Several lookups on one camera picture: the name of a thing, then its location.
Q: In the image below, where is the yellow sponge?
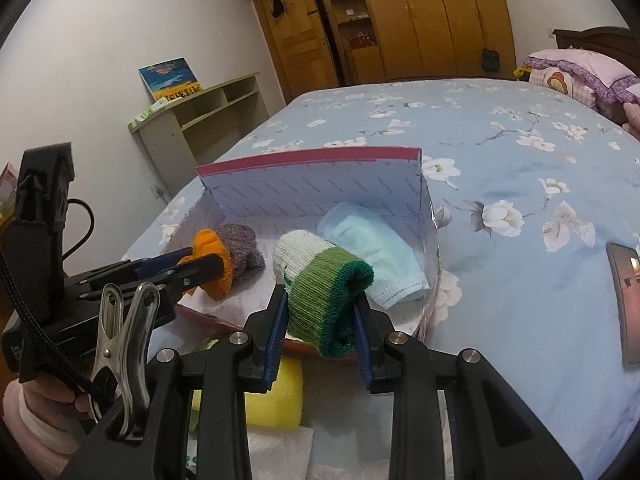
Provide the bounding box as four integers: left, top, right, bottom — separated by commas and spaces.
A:
192, 354, 304, 432

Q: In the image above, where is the wooden wardrobe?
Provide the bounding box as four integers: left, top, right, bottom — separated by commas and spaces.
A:
222, 0, 517, 88

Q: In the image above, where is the thin black cable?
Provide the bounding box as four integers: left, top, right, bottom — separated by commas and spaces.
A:
62, 198, 97, 257

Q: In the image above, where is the blue and yellow painting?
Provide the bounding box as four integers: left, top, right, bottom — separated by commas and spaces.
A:
138, 57, 202, 102

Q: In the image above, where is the orange cloth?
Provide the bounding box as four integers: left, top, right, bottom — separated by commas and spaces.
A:
180, 229, 234, 302

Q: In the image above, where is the white cardboard box pink rim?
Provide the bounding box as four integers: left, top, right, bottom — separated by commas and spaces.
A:
177, 146, 443, 357

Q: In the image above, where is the cartoon print pillow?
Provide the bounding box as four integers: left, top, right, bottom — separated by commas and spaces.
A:
529, 66, 597, 107

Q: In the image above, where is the white paper towel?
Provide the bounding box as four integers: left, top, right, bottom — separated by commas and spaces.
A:
247, 426, 317, 480

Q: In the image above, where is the pink dotted pillow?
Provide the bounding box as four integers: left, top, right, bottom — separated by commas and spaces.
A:
621, 100, 640, 141

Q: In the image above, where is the green and white packet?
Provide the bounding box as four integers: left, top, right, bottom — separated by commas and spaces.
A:
134, 100, 172, 122

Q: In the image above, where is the bed with blue floral sheet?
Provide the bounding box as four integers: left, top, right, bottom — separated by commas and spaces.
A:
120, 77, 640, 480

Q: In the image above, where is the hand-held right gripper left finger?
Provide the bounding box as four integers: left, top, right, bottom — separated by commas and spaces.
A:
60, 285, 290, 480

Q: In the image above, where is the pink printed box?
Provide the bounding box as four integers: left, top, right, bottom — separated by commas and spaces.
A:
0, 162, 22, 222

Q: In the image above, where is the purple frilled pillow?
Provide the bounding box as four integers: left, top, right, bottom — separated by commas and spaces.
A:
522, 48, 640, 107

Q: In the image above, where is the beige shelf unit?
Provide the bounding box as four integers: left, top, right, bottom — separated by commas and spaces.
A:
126, 72, 269, 197

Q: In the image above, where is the dark wooden headboard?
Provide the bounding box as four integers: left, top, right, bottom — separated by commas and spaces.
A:
551, 26, 637, 52

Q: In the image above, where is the metal spring clip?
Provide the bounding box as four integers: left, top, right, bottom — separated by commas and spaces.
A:
90, 281, 162, 442

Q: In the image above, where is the grey smartphone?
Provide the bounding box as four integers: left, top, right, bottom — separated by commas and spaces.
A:
605, 241, 640, 367

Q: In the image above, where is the thick black braided cable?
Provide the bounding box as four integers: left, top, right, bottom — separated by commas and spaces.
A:
0, 247, 113, 418

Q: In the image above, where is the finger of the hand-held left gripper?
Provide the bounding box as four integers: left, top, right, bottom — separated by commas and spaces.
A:
150, 254, 224, 295
129, 247, 195, 278

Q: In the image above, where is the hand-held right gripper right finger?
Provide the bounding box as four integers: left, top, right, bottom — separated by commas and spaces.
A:
351, 299, 585, 480

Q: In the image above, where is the person's left hand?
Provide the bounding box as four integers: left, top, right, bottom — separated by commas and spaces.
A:
22, 379, 100, 422

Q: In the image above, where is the wooden door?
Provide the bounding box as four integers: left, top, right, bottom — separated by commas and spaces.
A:
251, 0, 342, 107

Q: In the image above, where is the brown knitted hat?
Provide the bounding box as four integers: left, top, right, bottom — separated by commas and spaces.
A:
215, 223, 266, 286

